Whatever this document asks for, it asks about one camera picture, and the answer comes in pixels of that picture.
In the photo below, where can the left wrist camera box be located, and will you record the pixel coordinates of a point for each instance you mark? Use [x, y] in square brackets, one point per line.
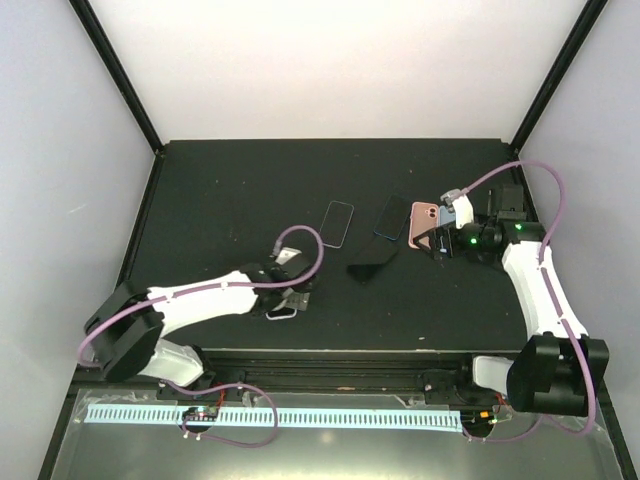
[287, 256]

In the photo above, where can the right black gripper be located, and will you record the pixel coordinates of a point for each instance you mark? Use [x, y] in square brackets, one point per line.
[456, 249]

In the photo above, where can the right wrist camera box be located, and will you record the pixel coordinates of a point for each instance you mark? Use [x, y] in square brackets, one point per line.
[457, 200]

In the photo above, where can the blue phone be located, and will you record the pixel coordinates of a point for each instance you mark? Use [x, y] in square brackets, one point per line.
[393, 218]

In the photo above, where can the light-blue phone case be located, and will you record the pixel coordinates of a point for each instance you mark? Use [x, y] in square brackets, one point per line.
[446, 218]

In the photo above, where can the white slotted cable duct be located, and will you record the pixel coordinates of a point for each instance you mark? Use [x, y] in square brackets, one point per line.
[260, 417]

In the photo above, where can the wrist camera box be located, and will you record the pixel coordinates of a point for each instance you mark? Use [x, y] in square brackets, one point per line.
[287, 256]
[457, 200]

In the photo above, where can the pink phone case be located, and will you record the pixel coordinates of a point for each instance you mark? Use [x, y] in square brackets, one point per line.
[423, 217]

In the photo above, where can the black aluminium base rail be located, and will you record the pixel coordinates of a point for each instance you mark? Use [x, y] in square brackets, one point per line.
[330, 372]

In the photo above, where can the black phone case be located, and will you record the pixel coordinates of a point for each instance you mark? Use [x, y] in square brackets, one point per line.
[439, 244]

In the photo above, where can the left black frame post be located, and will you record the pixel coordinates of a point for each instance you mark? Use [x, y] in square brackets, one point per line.
[91, 24]

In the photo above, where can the right small circuit board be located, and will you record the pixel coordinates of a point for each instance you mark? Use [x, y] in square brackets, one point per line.
[486, 417]

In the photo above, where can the black frame post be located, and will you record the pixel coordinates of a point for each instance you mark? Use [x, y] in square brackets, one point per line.
[573, 43]
[91, 24]

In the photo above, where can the small circuit board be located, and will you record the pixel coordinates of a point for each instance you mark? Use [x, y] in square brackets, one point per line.
[200, 414]
[486, 417]

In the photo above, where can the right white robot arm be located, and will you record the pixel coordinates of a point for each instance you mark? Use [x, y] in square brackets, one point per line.
[506, 238]

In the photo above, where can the right black frame post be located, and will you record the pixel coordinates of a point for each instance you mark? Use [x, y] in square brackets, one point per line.
[573, 43]

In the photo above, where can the left small circuit board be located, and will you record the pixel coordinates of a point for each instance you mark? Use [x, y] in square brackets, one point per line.
[200, 414]

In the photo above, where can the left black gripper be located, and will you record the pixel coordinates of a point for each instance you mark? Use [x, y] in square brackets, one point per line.
[299, 300]

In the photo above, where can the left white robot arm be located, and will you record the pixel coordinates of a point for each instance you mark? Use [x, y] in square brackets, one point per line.
[128, 334]

